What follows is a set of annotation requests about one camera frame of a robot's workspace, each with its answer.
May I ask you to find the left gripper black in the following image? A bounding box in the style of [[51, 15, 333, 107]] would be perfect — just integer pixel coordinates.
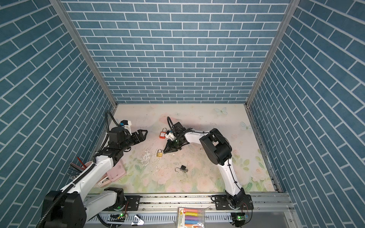
[[119, 129, 148, 152]]

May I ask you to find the large brass padlock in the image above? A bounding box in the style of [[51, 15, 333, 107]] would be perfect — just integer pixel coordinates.
[[156, 149, 163, 158]]

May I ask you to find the red padlock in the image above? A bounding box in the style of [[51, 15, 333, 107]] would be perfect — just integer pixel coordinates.
[[159, 128, 167, 139]]

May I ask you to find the black padlock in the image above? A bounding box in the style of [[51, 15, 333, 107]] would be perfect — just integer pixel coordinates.
[[175, 165, 188, 173]]

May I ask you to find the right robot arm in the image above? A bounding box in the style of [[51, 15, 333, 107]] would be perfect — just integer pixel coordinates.
[[163, 122, 253, 210]]

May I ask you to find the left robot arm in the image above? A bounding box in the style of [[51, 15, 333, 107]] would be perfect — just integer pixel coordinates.
[[36, 126, 148, 228]]

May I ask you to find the pink pencil case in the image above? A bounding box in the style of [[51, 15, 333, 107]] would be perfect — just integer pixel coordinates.
[[94, 160, 127, 188]]

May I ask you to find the marker pack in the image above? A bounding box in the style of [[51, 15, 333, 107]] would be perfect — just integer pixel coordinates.
[[176, 207, 205, 228]]

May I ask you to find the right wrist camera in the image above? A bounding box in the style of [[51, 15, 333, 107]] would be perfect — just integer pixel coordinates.
[[165, 131, 176, 141]]

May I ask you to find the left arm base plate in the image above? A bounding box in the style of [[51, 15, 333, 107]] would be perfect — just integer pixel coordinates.
[[112, 195, 141, 211]]

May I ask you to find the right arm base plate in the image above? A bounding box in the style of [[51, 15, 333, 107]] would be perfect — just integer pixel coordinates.
[[211, 194, 254, 211]]

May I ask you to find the aluminium front rail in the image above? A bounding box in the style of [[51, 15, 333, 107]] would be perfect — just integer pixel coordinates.
[[61, 192, 294, 213]]

